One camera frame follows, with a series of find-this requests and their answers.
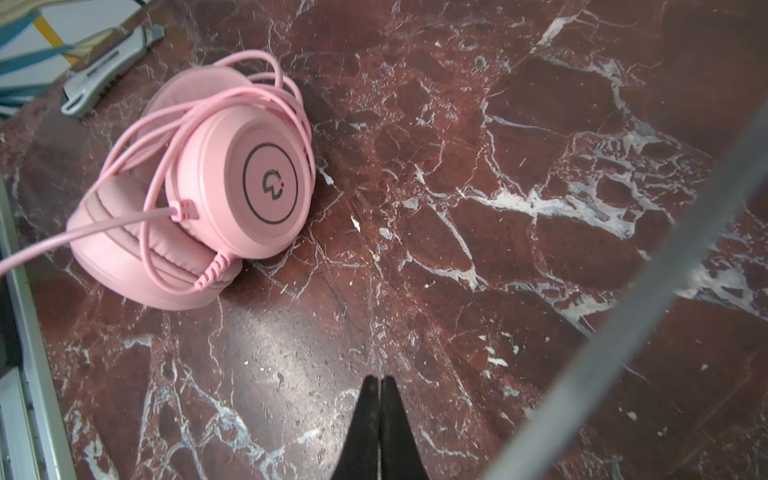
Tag white headphone cable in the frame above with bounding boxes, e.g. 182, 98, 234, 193
479, 98, 768, 480

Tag pink cat-ear headphones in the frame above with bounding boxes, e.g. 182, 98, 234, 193
67, 50, 316, 311

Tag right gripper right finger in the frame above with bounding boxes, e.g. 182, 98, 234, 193
380, 376, 429, 480

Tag aluminium frame rail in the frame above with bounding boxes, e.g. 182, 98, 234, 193
0, 179, 79, 480

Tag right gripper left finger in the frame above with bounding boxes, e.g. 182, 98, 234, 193
331, 375, 380, 480

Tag silver adjustable wrench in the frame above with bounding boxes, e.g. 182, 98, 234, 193
61, 26, 165, 118

